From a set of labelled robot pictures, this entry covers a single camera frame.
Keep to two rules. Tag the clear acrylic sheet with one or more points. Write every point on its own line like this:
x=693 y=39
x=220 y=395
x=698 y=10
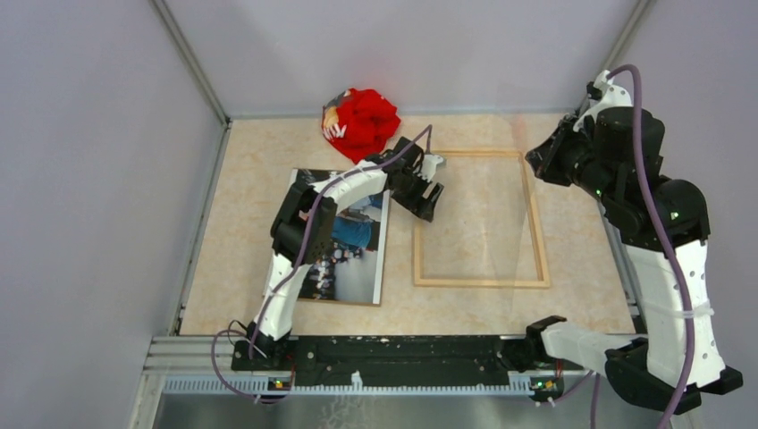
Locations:
x=491 y=195

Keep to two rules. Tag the light wooden picture frame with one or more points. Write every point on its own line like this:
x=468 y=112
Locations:
x=480 y=219

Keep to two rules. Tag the brown cardboard backing board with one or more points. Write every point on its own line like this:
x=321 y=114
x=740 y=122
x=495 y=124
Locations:
x=302 y=230

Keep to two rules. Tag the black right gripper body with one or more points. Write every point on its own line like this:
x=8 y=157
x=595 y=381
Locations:
x=568 y=159

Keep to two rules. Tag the aluminium rail front edge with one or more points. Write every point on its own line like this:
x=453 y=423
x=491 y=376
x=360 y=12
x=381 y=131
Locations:
x=187 y=382

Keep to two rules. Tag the red crumpled cloth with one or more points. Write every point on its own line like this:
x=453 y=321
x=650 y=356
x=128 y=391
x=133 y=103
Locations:
x=359 y=122

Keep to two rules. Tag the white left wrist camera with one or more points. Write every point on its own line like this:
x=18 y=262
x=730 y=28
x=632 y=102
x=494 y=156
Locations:
x=430 y=165

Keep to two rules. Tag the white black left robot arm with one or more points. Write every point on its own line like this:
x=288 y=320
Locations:
x=273 y=321

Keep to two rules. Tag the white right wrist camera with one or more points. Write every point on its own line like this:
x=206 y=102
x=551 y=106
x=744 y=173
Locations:
x=605 y=94

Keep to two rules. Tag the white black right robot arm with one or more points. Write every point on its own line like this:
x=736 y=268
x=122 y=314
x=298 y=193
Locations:
x=677 y=360

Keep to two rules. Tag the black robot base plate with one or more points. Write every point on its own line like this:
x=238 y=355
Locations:
x=514 y=353

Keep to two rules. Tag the printed colour photo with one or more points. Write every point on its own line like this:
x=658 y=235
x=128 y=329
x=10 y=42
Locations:
x=351 y=268

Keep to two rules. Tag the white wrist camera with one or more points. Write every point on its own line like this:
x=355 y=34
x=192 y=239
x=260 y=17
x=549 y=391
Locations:
x=605 y=94
x=430 y=165

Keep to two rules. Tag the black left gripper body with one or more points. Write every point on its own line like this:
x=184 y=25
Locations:
x=409 y=189

